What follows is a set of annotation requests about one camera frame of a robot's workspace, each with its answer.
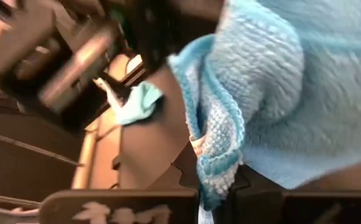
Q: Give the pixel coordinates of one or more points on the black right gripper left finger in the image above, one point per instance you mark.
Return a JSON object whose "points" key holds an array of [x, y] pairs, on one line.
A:
{"points": [[121, 208]]}

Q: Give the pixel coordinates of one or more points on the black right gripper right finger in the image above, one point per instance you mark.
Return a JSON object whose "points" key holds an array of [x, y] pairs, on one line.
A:
{"points": [[261, 205]]}

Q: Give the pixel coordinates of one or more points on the teal microfiber towel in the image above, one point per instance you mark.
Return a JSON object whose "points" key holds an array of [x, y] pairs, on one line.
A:
{"points": [[140, 102]]}

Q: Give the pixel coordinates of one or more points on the light blue microfiber towel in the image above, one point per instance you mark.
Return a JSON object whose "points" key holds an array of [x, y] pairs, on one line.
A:
{"points": [[277, 93]]}

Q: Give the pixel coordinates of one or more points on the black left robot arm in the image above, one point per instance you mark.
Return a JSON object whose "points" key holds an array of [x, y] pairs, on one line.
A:
{"points": [[43, 62]]}

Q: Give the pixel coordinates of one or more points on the wooden table side board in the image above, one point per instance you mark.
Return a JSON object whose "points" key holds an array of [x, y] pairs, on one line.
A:
{"points": [[102, 149]]}

